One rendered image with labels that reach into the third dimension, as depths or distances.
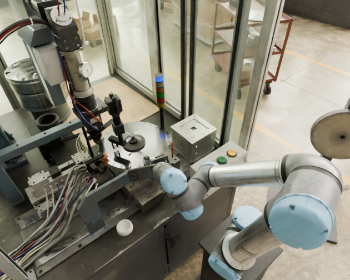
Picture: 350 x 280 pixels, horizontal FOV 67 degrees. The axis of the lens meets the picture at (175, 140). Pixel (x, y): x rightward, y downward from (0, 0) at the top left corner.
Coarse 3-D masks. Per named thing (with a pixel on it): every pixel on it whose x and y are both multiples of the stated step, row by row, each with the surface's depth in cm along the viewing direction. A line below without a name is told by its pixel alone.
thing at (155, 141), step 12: (108, 132) 134; (132, 132) 134; (144, 132) 134; (156, 132) 133; (108, 144) 128; (156, 144) 127; (108, 156) 122; (120, 156) 122; (132, 156) 122; (144, 156) 121
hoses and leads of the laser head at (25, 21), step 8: (64, 8) 75; (80, 16) 79; (16, 24) 75; (24, 24) 76; (32, 24) 78; (48, 24) 80; (80, 24) 80; (0, 32) 74; (8, 32) 75; (0, 40) 74; (64, 72) 90; (72, 96) 97; (80, 104) 95; (80, 112) 96; (96, 128) 101
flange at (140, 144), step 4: (128, 136) 130; (136, 136) 130; (140, 136) 130; (136, 140) 126; (144, 140) 128; (128, 144) 126; (132, 144) 125; (136, 144) 125; (140, 144) 126; (144, 144) 127; (124, 148) 125; (128, 148) 124; (132, 148) 124; (136, 148) 124; (140, 148) 125
